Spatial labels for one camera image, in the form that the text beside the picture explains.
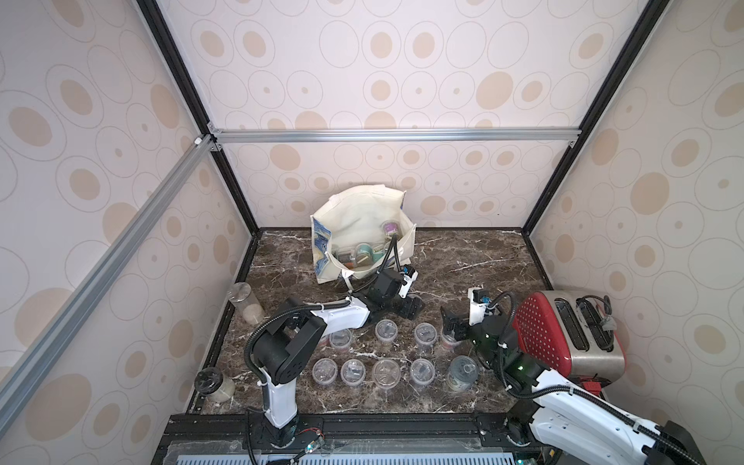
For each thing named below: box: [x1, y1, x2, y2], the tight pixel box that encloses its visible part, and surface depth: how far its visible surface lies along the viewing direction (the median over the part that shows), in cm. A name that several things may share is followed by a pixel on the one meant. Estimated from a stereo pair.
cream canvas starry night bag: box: [310, 184, 417, 292], surface depth 101 cm
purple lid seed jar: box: [380, 219, 403, 240], surface depth 108 cm
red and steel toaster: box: [513, 290, 627, 384], surface depth 75 cm
